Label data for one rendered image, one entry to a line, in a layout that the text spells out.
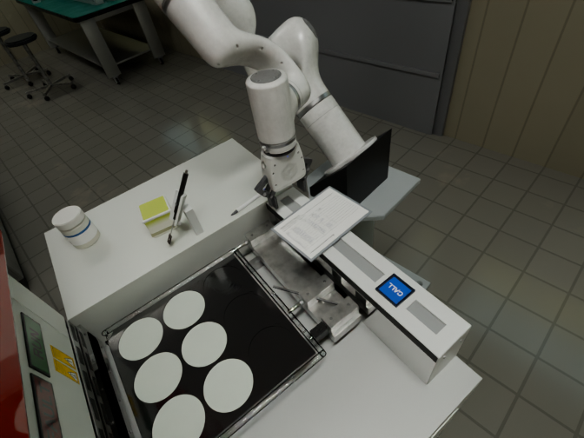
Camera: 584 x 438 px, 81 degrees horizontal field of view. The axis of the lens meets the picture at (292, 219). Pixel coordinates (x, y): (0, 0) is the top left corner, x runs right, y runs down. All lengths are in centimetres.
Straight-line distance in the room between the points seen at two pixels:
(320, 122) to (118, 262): 66
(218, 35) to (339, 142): 46
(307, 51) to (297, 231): 50
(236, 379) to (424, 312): 39
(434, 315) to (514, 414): 107
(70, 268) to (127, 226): 17
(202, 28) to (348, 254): 54
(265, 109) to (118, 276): 53
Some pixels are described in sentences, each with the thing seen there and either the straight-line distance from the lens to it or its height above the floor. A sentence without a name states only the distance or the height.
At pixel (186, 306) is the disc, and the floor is 90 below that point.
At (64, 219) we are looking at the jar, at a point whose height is 106.
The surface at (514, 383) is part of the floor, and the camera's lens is 180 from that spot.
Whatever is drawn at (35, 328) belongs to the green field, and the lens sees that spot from 76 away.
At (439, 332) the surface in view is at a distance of 71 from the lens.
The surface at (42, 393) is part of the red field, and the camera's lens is 66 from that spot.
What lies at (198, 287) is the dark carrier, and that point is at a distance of 89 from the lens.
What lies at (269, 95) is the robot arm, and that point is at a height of 129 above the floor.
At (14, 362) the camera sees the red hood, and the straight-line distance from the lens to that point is 53.
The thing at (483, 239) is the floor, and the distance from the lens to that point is 218.
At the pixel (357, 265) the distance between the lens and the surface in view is 77.
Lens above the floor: 158
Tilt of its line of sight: 46 degrees down
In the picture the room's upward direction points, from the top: 11 degrees counter-clockwise
